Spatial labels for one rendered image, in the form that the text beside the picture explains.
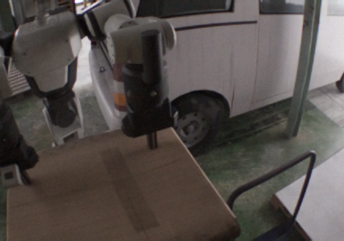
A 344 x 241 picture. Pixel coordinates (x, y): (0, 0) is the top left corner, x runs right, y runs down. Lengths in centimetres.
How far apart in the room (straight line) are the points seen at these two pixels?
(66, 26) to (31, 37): 13
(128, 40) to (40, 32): 52
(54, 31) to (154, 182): 60
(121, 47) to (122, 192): 29
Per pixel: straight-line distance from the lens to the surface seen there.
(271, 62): 210
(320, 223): 184
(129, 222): 52
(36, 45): 92
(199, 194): 55
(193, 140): 210
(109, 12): 71
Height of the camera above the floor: 154
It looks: 37 degrees down
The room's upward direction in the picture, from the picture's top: 3 degrees counter-clockwise
